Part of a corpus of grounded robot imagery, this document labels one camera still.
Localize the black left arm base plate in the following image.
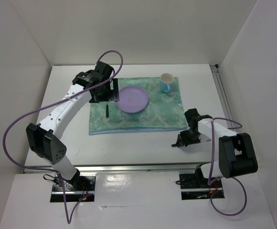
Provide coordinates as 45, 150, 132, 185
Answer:
43, 173, 96, 203

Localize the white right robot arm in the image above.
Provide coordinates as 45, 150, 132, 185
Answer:
171, 114, 258, 187

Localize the aluminium right frame rail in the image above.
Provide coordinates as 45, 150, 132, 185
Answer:
209, 64, 240, 131

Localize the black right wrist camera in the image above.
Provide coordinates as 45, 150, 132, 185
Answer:
184, 108, 201, 127

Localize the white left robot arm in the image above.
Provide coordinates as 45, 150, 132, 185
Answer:
26, 66, 118, 190

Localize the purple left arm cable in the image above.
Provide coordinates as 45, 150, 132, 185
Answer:
2, 50, 124, 225

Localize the lavender plastic plate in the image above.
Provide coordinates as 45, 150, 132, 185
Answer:
117, 86, 149, 113

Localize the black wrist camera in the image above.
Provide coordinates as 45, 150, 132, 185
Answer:
184, 108, 201, 127
94, 61, 114, 78

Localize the aluminium frame rail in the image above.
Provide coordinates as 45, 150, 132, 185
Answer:
23, 161, 215, 174
209, 64, 240, 131

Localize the gold fork dark handle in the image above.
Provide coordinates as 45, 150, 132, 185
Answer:
106, 102, 109, 118

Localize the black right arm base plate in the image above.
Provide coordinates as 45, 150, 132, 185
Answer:
175, 174, 225, 200

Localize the aluminium front frame rail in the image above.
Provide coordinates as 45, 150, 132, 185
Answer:
23, 161, 215, 174

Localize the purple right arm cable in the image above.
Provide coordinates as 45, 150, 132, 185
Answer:
207, 117, 247, 217

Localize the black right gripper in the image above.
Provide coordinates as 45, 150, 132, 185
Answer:
177, 129, 202, 147

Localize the teal green cloth napkin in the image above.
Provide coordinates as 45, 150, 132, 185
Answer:
89, 77, 188, 135

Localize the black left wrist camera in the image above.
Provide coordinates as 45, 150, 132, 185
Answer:
94, 61, 114, 78

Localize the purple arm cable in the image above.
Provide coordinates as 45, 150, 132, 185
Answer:
2, 50, 124, 225
207, 117, 247, 217

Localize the light blue ceramic mug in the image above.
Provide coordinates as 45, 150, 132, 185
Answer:
160, 73, 174, 93

